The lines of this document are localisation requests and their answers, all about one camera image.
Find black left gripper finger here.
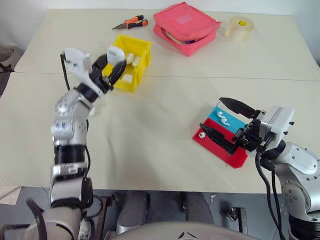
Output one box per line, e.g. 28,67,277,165
94,54,109,72
109,59,128,87

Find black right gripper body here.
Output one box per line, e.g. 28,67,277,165
232,109,276,153

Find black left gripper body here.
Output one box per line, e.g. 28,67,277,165
90,62,117,94

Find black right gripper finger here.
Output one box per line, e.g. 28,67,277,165
219,96,261,120
199,122,241,155

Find yellow plastic bin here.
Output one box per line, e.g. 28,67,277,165
101,34,153,94

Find teal plastic tray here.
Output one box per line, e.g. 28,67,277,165
206,103,251,137

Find red plastic tray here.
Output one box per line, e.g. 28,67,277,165
191,117,249,170

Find orange and black pliers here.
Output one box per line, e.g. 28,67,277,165
111,14,149,31

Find beige contents of pouch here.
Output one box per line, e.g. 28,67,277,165
161,29,187,45

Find beige tape roll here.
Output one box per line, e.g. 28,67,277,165
224,15,255,43

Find pink fabric zip pouch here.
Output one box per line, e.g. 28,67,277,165
152,1,222,57

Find grey object beside table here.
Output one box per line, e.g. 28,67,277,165
0,46,25,73

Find silver robot torso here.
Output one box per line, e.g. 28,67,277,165
107,221,261,240

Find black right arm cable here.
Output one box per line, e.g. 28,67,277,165
254,147,286,240

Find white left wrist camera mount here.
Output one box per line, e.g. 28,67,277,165
61,47,106,98

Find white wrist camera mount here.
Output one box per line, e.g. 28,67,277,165
61,47,106,98
258,105,296,142

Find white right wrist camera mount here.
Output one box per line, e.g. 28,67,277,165
258,105,296,142

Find black curved strap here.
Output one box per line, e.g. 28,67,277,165
26,198,48,240

